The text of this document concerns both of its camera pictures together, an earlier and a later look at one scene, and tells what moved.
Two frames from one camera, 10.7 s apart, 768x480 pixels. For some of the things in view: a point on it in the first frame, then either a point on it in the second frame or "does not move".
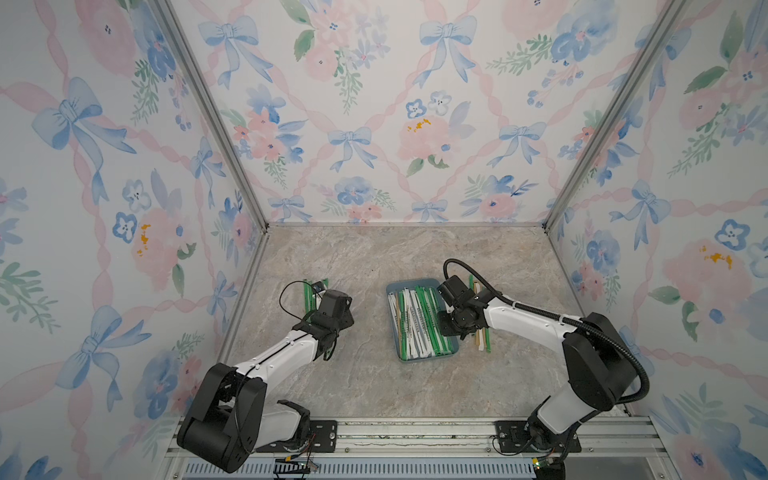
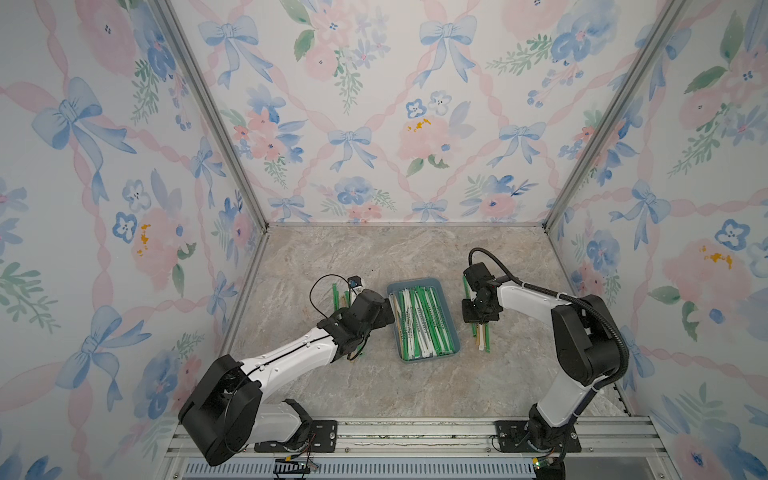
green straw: [404, 351] does not move
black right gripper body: [451, 324] -> [476, 310]
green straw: [431, 309] does not move
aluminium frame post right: [665, 17] does not move
